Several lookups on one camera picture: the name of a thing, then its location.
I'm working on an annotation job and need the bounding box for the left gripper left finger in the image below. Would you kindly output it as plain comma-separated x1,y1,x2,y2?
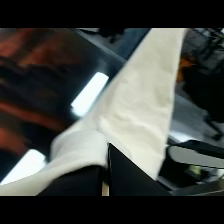
38,165,103,197

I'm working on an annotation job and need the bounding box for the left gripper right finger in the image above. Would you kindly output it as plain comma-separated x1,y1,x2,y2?
107,142,172,197

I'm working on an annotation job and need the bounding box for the white garment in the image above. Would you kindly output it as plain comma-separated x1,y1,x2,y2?
0,28,188,197

